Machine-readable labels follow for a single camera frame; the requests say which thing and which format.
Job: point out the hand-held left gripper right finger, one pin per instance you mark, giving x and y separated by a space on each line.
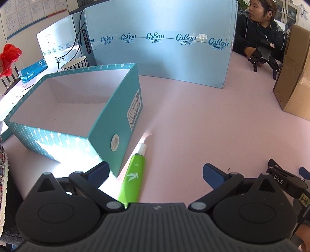
213 175

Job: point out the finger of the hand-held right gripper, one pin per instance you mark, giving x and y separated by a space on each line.
284 180
305 172

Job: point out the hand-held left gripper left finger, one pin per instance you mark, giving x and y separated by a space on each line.
99 170

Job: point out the green tube with white cap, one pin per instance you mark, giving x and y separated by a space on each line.
132 179

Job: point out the teal cardboard box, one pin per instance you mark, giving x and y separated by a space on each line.
113 116

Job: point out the pink desktop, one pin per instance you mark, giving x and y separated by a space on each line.
205 121

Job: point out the colourful knitted cloth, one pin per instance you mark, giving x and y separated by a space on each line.
3 184

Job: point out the brown cardboard box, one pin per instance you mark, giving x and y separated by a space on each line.
296 72

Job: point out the striped white bowl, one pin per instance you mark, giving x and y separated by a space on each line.
75 63

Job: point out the small blue box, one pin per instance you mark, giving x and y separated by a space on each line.
34 70

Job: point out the large light blue carton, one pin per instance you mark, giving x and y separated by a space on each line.
157 60

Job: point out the white and blue carton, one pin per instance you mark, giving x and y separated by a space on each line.
55 36

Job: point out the red plastic bag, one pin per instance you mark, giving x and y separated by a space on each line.
9 58

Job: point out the glass door cabinet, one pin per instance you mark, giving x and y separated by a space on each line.
290 12

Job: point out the potted green plant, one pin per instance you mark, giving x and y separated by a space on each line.
243 5

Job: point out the wall poster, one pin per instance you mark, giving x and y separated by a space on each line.
29 14

